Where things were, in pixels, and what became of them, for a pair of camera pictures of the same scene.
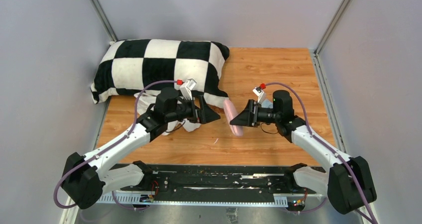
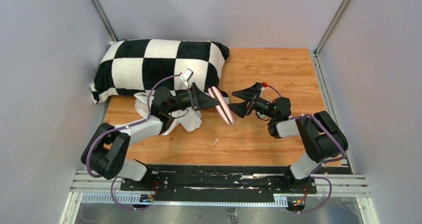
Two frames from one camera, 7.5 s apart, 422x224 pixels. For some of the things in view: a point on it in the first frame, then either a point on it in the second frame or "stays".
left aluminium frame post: (99, 13) stays
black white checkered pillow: (127, 66) stays
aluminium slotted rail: (283, 198) stays
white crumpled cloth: (144, 100) stays
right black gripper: (250, 116) -> (252, 93)
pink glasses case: (231, 112) -> (223, 108)
